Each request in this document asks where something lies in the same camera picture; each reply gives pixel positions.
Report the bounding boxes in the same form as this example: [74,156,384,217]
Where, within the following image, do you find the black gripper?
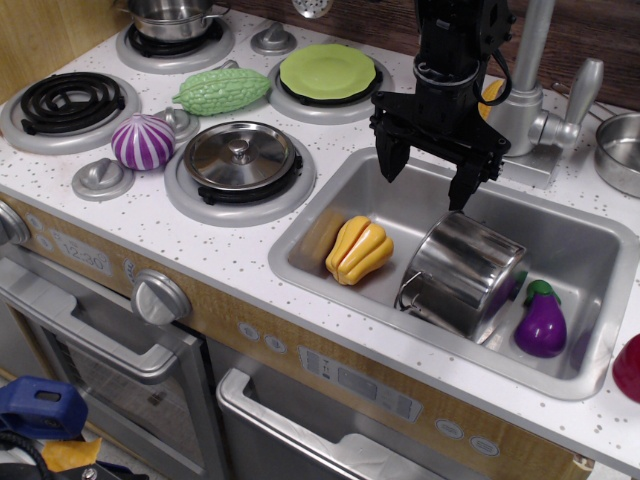
[371,75,510,211]

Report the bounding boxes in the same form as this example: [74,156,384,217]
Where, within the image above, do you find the steel pot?
[394,212,529,344]
[112,0,231,43]

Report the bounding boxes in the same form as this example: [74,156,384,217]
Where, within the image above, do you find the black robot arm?
[370,1,515,211]

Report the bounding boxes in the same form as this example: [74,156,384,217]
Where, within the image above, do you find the steel sink basin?
[269,148,639,400]

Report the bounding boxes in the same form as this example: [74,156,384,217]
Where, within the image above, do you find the steel pot lid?
[183,121,296,192]

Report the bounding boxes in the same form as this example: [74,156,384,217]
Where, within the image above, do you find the yellow toy corn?
[478,79,505,120]

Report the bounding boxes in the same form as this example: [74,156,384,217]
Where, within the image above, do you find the silver toy faucet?
[488,0,604,189]

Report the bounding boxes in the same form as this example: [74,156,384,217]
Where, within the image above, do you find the yellow toy squash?
[325,216,394,286]

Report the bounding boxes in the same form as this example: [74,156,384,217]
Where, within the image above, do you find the green toy plate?
[279,44,377,101]

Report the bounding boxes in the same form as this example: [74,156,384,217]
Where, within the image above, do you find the steel pan at right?
[594,112,639,198]

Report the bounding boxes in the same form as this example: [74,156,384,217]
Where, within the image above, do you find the slotted steel spoon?
[292,0,334,20]

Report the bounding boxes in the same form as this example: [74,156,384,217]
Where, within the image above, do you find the silver stove knob back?
[250,22,297,56]

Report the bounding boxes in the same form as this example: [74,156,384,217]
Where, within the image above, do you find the silver stove knob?
[71,158,135,202]
[250,22,297,56]
[154,107,201,144]

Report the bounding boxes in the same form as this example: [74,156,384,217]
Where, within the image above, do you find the purple toy eggplant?
[514,279,568,358]

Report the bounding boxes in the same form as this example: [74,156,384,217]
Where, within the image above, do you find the green toy bitter gourd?
[172,68,271,116]

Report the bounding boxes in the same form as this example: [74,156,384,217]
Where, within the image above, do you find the silver stove knob middle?
[154,107,201,144]

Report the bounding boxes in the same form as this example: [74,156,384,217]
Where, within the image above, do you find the red toy cup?
[612,334,640,403]

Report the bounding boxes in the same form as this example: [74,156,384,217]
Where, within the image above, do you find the purple striped toy onion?
[111,113,176,171]

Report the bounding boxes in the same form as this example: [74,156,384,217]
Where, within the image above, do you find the silver oven dial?
[131,269,192,326]

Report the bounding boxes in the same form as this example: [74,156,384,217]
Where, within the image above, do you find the silver stove knob front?
[71,158,135,202]

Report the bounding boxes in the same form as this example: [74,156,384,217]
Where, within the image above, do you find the black coil burner left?
[20,73,127,135]

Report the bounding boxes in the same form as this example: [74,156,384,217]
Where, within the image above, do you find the silver oven dial left edge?
[0,201,31,245]

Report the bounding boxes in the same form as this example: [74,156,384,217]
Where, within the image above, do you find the blue clamp tool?
[1,376,88,440]

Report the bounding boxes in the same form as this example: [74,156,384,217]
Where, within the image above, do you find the dishwasher door with handle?
[216,368,481,479]

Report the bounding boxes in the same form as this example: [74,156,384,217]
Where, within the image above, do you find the oven door with handle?
[1,252,230,479]

